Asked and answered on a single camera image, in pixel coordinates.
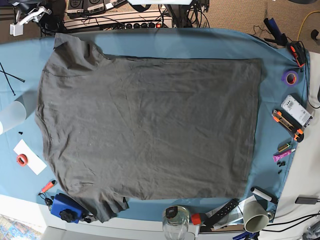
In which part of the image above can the black power strip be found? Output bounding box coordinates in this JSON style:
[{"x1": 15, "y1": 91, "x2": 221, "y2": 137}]
[{"x1": 124, "y1": 22, "x2": 163, "y2": 29}]

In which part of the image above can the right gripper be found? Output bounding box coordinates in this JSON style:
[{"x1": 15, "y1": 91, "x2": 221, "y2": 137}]
[{"x1": 16, "y1": 1, "x2": 52, "y2": 25}]

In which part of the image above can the orange black utility knife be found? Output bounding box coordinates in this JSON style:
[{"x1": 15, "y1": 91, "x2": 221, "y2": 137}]
[{"x1": 271, "y1": 109, "x2": 304, "y2": 143}]

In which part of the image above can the orange cube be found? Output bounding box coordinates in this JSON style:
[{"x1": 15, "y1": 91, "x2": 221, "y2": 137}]
[{"x1": 190, "y1": 213, "x2": 202, "y2": 225}]

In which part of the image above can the purple tape roll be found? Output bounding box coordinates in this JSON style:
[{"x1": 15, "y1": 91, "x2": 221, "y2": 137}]
[{"x1": 281, "y1": 70, "x2": 299, "y2": 87}]

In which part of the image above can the frosted plastic cup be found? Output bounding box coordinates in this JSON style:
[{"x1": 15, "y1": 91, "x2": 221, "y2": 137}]
[{"x1": 0, "y1": 101, "x2": 27, "y2": 134}]

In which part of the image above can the white barcode device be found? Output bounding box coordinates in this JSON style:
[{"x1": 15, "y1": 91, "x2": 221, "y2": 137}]
[{"x1": 281, "y1": 94, "x2": 313, "y2": 128}]

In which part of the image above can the black zip tie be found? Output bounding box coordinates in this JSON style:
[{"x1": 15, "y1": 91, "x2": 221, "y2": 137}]
[{"x1": 0, "y1": 61, "x2": 26, "y2": 96}]

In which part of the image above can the blue black clamp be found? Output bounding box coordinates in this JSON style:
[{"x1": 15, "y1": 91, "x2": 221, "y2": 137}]
[{"x1": 263, "y1": 18, "x2": 288, "y2": 47}]

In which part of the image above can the white paper sheet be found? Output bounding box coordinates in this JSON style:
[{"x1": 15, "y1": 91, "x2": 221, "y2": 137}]
[{"x1": 13, "y1": 139, "x2": 47, "y2": 175}]

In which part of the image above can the orange tape roll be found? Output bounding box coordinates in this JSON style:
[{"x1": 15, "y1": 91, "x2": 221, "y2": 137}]
[{"x1": 16, "y1": 154, "x2": 29, "y2": 167}]

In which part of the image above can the white black marker roll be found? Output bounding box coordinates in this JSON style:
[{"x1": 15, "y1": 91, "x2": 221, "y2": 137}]
[{"x1": 250, "y1": 187, "x2": 278, "y2": 205}]

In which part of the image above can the glass jar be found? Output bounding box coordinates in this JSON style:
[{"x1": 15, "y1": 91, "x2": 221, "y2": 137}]
[{"x1": 162, "y1": 205, "x2": 190, "y2": 240}]

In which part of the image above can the black remote control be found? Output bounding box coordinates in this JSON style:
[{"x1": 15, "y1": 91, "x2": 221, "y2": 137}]
[{"x1": 203, "y1": 199, "x2": 239, "y2": 227}]

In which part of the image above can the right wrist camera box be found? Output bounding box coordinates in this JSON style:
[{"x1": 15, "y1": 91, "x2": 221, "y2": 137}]
[{"x1": 9, "y1": 23, "x2": 24, "y2": 37}]

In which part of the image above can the blue clamp block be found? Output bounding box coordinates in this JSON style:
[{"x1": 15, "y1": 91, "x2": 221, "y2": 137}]
[{"x1": 50, "y1": 193, "x2": 85, "y2": 224}]

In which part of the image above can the orange black clamp tool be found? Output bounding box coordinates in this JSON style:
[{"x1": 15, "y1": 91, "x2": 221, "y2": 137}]
[{"x1": 289, "y1": 41, "x2": 306, "y2": 68}]

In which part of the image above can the yellow cable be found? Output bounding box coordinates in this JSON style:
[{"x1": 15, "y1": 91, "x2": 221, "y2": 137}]
[{"x1": 297, "y1": 10, "x2": 320, "y2": 42}]

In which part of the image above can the grey adapter box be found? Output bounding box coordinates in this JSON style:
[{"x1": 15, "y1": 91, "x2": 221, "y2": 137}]
[{"x1": 294, "y1": 196, "x2": 319, "y2": 205}]

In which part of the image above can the dark grey T-shirt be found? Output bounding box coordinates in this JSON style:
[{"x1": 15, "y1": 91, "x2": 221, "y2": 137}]
[{"x1": 35, "y1": 33, "x2": 262, "y2": 222}]

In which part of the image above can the small gold battery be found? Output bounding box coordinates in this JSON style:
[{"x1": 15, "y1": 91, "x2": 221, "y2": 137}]
[{"x1": 277, "y1": 142, "x2": 291, "y2": 153}]

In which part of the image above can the orange marker pen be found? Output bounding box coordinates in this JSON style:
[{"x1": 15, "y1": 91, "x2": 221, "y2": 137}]
[{"x1": 38, "y1": 180, "x2": 56, "y2": 196}]

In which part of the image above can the purple glue tube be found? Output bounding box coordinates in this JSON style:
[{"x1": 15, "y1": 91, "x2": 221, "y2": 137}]
[{"x1": 272, "y1": 148, "x2": 296, "y2": 163}]

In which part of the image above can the grey-green mug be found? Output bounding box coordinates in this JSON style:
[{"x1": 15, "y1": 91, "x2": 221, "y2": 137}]
[{"x1": 243, "y1": 200, "x2": 274, "y2": 233}]

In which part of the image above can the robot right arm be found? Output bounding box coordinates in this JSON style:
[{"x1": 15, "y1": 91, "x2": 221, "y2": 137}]
[{"x1": 7, "y1": 0, "x2": 53, "y2": 26}]

